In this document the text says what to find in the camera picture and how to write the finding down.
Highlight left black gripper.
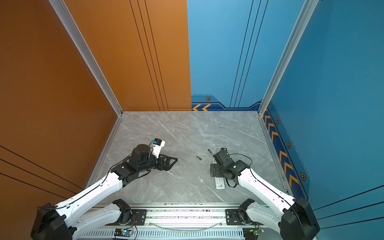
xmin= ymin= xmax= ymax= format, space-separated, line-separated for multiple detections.
xmin=138 ymin=152 xmax=178 ymax=175

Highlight white remote control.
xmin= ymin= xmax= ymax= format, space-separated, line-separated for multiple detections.
xmin=215 ymin=177 xmax=226 ymax=190

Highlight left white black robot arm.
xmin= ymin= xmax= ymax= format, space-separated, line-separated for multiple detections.
xmin=31 ymin=144 xmax=178 ymax=240

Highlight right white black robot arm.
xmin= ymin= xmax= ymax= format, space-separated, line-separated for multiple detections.
xmin=213 ymin=148 xmax=321 ymax=240

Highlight right circuit board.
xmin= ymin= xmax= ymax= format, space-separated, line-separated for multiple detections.
xmin=243 ymin=228 xmax=265 ymax=240

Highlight circuit board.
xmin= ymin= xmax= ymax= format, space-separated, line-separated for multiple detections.
xmin=114 ymin=228 xmax=135 ymax=239
xmin=243 ymin=228 xmax=265 ymax=240

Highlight left circuit board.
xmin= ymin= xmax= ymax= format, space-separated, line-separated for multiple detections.
xmin=114 ymin=228 xmax=135 ymax=239

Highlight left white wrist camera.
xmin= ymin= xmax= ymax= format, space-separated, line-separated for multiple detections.
xmin=150 ymin=138 xmax=165 ymax=159

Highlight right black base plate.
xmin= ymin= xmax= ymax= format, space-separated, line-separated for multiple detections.
xmin=225 ymin=209 xmax=263 ymax=226

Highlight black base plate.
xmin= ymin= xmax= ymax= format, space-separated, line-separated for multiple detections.
xmin=225 ymin=209 xmax=263 ymax=226
xmin=108 ymin=209 xmax=147 ymax=227

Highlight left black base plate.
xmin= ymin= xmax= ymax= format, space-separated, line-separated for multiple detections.
xmin=108 ymin=209 xmax=147 ymax=227

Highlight aluminium front rail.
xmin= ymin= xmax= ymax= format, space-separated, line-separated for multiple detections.
xmin=88 ymin=205 xmax=272 ymax=235

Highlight thin grey cable loop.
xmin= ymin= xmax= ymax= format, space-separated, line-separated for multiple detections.
xmin=148 ymin=221 xmax=223 ymax=232

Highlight left aluminium corner post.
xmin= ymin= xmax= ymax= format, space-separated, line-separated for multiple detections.
xmin=49 ymin=0 xmax=123 ymax=117

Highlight aluminium corner post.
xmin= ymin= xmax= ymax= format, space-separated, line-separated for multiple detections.
xmin=49 ymin=0 xmax=123 ymax=117
xmin=258 ymin=0 xmax=319 ymax=117

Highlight right aluminium corner post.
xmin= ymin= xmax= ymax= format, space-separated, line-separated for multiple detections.
xmin=258 ymin=0 xmax=319 ymax=117

